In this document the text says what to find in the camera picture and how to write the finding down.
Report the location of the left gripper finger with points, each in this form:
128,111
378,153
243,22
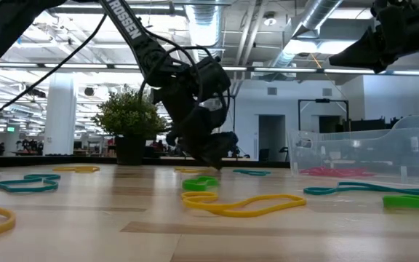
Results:
226,145
206,149

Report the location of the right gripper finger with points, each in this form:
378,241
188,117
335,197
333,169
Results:
366,51

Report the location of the teal rubber band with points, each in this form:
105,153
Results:
253,173
27,190
318,190

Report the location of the green rubber band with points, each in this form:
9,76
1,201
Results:
191,185
406,205

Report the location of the red rubber band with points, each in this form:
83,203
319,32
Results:
311,171
351,172

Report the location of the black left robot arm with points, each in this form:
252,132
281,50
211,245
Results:
129,29

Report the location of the green potted plant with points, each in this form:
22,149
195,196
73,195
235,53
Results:
129,116

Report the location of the round ceiling sensor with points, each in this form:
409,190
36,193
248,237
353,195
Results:
270,20

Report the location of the white square column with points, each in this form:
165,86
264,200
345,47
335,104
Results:
60,116

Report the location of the green exit sign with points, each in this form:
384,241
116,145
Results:
11,129

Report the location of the silver ceiling duct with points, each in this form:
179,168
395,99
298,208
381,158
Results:
204,22
318,11

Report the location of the black stand frame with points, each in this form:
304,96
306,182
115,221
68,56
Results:
322,100

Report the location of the black aluminium table frame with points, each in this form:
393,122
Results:
67,161

